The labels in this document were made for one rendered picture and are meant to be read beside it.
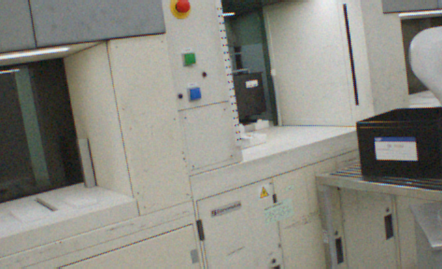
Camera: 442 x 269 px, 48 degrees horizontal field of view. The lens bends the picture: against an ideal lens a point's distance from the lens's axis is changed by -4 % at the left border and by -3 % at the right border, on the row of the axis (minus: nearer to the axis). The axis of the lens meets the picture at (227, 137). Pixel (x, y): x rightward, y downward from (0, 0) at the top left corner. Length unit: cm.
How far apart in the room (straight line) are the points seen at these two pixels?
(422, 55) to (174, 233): 82
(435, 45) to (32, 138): 126
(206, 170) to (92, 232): 38
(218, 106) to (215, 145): 11
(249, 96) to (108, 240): 107
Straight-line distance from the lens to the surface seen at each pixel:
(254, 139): 183
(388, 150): 160
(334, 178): 167
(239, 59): 264
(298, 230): 174
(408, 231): 221
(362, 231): 198
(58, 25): 132
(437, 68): 111
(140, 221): 141
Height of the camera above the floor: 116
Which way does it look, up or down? 8 degrees down
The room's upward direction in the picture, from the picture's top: 9 degrees counter-clockwise
